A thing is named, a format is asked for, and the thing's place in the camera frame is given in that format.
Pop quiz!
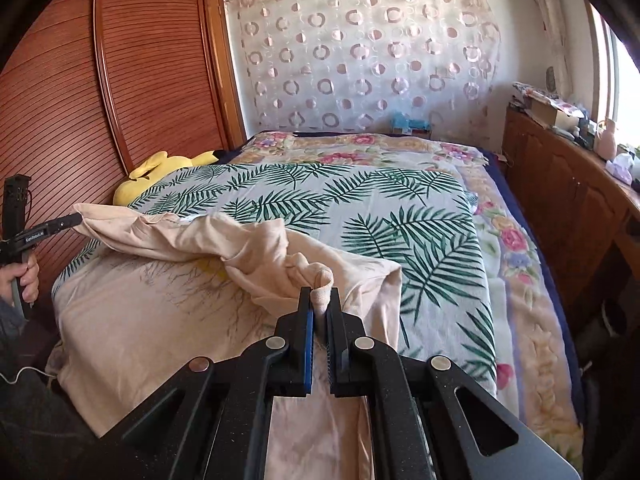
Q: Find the wooden louvred wardrobe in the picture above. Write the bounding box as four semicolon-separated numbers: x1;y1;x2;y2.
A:
0;0;236;311

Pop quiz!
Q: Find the window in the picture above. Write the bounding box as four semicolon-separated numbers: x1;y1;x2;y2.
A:
585;0;640;161

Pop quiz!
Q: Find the cardboard box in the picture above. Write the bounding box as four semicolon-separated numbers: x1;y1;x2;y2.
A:
525;95;583;128

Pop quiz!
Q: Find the white patterned window curtain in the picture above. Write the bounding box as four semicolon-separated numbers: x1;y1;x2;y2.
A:
530;0;571;76

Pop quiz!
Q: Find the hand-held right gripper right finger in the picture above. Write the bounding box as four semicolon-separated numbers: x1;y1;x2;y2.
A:
325;300;581;480

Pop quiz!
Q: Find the leaf-print bed sheet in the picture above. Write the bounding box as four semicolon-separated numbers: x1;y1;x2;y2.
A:
52;161;498;396

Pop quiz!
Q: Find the yellow plush toy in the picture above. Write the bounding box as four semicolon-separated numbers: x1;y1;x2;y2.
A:
113;149;221;207

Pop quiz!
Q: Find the person's left hand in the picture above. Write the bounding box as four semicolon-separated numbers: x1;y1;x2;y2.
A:
5;259;41;307

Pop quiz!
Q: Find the floral blanket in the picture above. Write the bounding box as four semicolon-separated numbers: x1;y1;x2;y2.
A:
220;130;586;471

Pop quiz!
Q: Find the long wooden cabinet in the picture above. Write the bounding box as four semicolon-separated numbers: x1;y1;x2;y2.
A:
502;102;640;321

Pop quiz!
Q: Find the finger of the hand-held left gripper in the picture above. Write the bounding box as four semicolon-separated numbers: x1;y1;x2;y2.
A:
42;212;83;236

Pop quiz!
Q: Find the blue box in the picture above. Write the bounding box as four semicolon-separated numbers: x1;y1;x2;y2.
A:
390;110;433;136

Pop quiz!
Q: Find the beige printed t-shirt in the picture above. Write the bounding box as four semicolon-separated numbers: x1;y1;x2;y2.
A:
47;202;403;480

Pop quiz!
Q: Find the white plastic bag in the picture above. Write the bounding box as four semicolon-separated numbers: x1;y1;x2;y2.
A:
606;152;636;183

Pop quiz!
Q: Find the thin white cable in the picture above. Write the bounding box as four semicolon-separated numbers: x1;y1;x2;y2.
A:
0;364;58;385

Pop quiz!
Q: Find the wooden door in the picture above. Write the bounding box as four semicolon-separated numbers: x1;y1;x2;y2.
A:
205;0;247;152

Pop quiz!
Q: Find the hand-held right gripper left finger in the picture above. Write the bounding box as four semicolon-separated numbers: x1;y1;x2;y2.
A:
80;287;316;480

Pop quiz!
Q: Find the circle-pattern sheer curtain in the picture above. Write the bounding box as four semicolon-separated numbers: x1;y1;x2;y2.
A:
225;0;502;133

